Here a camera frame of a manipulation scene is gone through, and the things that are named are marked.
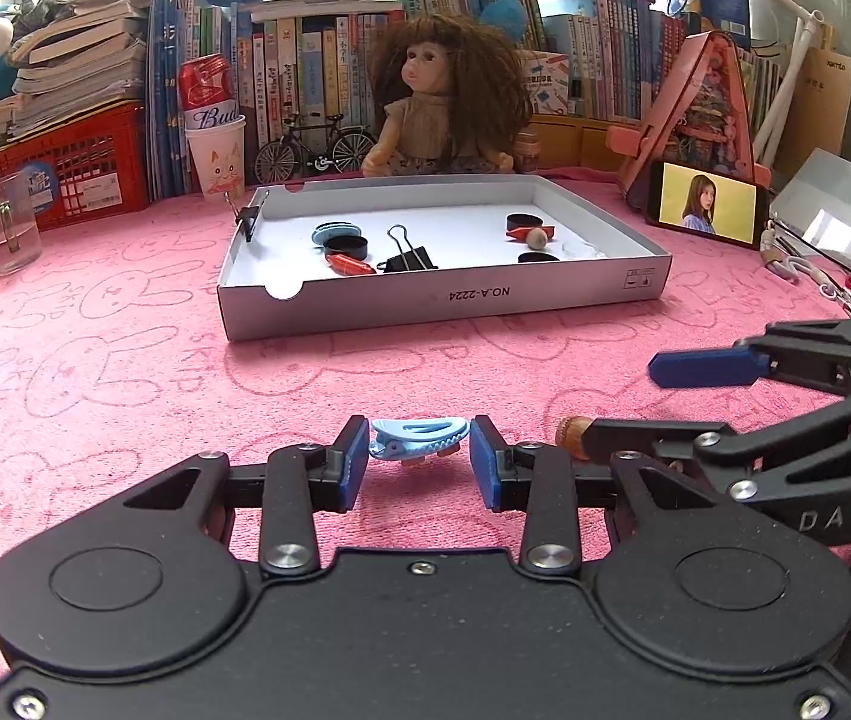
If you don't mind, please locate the white cardboard box tray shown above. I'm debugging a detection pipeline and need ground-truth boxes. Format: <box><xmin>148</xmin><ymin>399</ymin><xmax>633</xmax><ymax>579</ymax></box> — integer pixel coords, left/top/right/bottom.
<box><xmin>215</xmin><ymin>174</ymin><xmax>673</xmax><ymax>342</ymax></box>

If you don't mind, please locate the clear glass mug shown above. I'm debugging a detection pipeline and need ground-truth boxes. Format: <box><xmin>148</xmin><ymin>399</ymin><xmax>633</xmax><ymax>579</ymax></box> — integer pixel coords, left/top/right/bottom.
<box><xmin>0</xmin><ymin>172</ymin><xmax>43</xmax><ymax>276</ymax></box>

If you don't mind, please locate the pink printed tablecloth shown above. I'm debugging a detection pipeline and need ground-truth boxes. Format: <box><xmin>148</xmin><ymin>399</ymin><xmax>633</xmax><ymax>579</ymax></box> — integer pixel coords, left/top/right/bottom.
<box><xmin>0</xmin><ymin>165</ymin><xmax>851</xmax><ymax>691</ymax></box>

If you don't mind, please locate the wine cork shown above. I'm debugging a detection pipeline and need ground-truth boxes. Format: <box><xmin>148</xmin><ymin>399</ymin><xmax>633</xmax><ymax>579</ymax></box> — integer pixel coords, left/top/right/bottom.
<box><xmin>555</xmin><ymin>415</ymin><xmax>593</xmax><ymax>460</ymax></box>

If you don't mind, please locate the brown cardboard box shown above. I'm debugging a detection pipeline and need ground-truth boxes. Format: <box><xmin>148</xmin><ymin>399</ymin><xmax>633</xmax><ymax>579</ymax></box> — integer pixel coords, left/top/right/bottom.
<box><xmin>530</xmin><ymin>116</ymin><xmax>636</xmax><ymax>166</ymax></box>

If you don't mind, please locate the clear red pen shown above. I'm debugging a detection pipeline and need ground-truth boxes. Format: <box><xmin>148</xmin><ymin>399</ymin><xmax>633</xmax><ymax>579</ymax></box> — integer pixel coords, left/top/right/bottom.
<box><xmin>815</xmin><ymin>270</ymin><xmax>851</xmax><ymax>316</ymax></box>

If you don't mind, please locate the large red plastic basket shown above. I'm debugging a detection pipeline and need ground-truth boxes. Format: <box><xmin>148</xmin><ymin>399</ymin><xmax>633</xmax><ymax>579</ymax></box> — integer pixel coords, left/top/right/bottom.
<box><xmin>0</xmin><ymin>101</ymin><xmax>151</xmax><ymax>245</ymax></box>

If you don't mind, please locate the pink house-shaped stand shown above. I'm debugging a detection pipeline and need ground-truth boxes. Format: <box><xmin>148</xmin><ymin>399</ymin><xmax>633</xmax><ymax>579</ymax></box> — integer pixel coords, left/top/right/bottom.
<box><xmin>606</xmin><ymin>31</ymin><xmax>771</xmax><ymax>200</ymax></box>

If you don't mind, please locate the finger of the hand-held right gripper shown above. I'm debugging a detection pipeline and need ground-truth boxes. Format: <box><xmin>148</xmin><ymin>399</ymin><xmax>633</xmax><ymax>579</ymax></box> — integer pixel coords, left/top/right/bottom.
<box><xmin>582</xmin><ymin>388</ymin><xmax>851</xmax><ymax>505</ymax></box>
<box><xmin>648</xmin><ymin>319</ymin><xmax>851</xmax><ymax>391</ymax></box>

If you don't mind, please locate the red soda can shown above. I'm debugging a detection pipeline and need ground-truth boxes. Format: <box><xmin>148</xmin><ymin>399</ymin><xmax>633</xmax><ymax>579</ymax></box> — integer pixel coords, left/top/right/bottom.
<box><xmin>178</xmin><ymin>54</ymin><xmax>237</xmax><ymax>128</ymax></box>

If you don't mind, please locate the row of thin booklets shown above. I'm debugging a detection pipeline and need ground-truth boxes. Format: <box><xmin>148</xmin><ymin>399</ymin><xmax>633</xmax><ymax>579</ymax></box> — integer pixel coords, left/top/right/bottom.
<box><xmin>732</xmin><ymin>45</ymin><xmax>784</xmax><ymax>136</ymax></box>

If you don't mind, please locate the brown cardboard sheet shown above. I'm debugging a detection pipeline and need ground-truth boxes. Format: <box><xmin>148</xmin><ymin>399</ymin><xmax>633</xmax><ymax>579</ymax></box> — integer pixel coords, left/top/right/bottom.
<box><xmin>774</xmin><ymin>45</ymin><xmax>851</xmax><ymax>181</ymax></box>

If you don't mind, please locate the blue plastic hair clip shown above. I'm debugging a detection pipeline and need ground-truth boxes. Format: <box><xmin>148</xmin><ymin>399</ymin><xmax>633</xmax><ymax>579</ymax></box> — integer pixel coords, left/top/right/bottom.
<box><xmin>369</xmin><ymin>418</ymin><xmax>471</xmax><ymax>467</ymax></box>

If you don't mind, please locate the curly-haired doll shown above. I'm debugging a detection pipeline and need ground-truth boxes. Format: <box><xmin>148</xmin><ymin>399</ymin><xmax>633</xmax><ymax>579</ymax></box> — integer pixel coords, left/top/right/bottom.
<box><xmin>361</xmin><ymin>15</ymin><xmax>533</xmax><ymax>177</ymax></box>

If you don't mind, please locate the light blue round lid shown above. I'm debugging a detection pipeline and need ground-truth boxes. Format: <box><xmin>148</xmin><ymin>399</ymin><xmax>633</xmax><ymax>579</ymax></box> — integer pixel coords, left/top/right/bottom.
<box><xmin>311</xmin><ymin>221</ymin><xmax>360</xmax><ymax>248</ymax></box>

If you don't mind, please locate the white paper cup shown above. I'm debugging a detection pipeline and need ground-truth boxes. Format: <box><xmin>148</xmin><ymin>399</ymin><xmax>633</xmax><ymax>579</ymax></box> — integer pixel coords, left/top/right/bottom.
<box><xmin>185</xmin><ymin>116</ymin><xmax>248</xmax><ymax>201</ymax></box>

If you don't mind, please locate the black miniature bicycle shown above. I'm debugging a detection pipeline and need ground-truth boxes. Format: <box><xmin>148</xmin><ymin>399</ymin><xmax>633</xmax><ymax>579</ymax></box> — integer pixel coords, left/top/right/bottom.
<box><xmin>255</xmin><ymin>114</ymin><xmax>377</xmax><ymax>185</ymax></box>

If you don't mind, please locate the large black binder clip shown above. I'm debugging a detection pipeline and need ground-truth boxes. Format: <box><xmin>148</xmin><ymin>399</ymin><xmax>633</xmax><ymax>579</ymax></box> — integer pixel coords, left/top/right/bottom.
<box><xmin>376</xmin><ymin>225</ymin><xmax>440</xmax><ymax>273</ymax></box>

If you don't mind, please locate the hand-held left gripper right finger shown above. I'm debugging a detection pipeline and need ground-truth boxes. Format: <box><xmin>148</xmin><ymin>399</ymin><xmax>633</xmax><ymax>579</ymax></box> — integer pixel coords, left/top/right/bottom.
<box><xmin>470</xmin><ymin>414</ymin><xmax>763</xmax><ymax>578</ymax></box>

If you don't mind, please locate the stack of lying books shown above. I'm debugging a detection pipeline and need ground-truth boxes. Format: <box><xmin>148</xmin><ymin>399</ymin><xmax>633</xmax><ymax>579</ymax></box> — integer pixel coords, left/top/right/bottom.
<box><xmin>0</xmin><ymin>0</ymin><xmax>152</xmax><ymax>158</ymax></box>

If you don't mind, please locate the row of upright books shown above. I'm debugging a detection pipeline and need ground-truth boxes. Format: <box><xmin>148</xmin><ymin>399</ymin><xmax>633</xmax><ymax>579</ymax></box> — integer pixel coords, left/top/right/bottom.
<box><xmin>146</xmin><ymin>0</ymin><xmax>696</xmax><ymax>200</ymax></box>

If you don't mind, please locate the small black binder clip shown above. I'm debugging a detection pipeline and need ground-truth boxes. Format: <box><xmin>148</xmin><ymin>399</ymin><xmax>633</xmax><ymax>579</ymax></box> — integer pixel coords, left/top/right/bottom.
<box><xmin>226</xmin><ymin>190</ymin><xmax>270</xmax><ymax>242</ymax></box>

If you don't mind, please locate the white plastic pipe frame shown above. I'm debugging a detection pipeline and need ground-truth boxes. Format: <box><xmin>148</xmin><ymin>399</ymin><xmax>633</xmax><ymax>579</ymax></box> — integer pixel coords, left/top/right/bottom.
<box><xmin>755</xmin><ymin>0</ymin><xmax>835</xmax><ymax>166</ymax></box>

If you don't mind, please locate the white illustrated cardboard box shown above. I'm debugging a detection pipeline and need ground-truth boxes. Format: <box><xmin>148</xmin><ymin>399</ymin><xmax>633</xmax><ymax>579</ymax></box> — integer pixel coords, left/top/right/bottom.
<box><xmin>519</xmin><ymin>49</ymin><xmax>572</xmax><ymax>117</ymax></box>

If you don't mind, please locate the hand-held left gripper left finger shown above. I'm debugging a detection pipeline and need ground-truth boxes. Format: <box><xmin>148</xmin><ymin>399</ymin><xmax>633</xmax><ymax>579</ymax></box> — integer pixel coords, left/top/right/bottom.
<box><xmin>95</xmin><ymin>414</ymin><xmax>371</xmax><ymax>578</ymax></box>

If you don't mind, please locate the black smartphone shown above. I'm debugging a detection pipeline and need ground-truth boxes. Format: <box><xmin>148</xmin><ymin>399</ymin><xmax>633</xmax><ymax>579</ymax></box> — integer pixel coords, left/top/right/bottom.
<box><xmin>646</xmin><ymin>160</ymin><xmax>763</xmax><ymax>248</ymax></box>

